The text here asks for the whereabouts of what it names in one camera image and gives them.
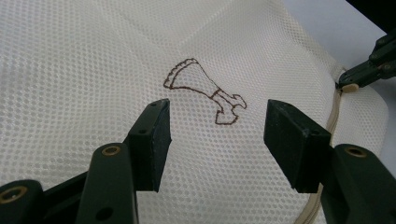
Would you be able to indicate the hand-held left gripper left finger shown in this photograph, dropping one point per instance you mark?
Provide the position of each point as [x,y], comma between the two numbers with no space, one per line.
[151,146]

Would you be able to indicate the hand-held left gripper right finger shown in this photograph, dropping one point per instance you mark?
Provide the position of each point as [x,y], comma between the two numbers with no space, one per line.
[295,146]

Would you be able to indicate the cream mesh zipper bag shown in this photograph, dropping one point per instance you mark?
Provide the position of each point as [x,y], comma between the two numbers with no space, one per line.
[93,77]

